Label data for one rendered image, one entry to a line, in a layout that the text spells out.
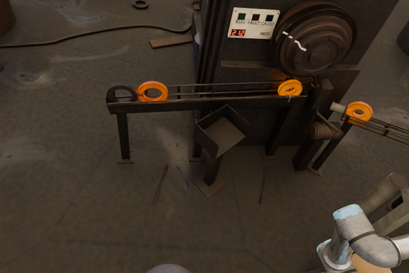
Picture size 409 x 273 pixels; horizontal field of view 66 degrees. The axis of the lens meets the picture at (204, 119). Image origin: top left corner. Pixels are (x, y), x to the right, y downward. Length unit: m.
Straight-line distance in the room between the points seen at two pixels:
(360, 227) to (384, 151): 1.88
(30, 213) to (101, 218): 0.46
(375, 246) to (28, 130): 2.45
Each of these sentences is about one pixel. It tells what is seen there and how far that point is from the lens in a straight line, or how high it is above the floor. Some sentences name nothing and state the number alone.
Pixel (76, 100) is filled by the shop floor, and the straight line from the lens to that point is 2.96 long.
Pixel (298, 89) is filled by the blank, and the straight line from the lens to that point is 2.17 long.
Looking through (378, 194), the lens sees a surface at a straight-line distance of 2.44.
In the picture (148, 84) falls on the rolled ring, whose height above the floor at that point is 0.78.
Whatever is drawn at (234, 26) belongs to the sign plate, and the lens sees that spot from 1.85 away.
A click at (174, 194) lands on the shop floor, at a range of 2.36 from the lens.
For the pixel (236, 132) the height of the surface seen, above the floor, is 0.61.
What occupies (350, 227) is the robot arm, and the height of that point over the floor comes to 0.96.
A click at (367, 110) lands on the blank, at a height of 0.76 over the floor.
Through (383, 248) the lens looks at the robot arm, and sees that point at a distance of 1.46.
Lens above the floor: 2.11
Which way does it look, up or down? 49 degrees down
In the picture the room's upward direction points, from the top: 11 degrees clockwise
